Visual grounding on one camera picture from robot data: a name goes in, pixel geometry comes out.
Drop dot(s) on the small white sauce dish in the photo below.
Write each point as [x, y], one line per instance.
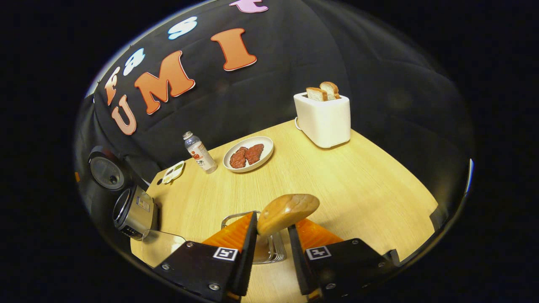
[173, 172]

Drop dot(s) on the black backdrop cloth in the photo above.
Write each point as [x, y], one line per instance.
[294, 50]

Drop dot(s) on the white round plate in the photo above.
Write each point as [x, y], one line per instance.
[267, 146]

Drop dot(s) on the wooden spoon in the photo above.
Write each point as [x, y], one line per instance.
[288, 212]

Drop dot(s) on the toast bread slice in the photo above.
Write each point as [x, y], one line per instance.
[316, 94]
[332, 89]

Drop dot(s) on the red meat piece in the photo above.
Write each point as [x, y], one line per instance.
[254, 153]
[238, 158]

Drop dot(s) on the white toaster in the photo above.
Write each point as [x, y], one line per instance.
[324, 122]

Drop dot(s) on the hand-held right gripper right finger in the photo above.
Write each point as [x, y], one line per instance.
[297, 269]

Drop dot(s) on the clear plastic drink bottle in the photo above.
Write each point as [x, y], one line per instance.
[201, 155]

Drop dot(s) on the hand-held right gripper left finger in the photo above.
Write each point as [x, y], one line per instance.
[246, 269]

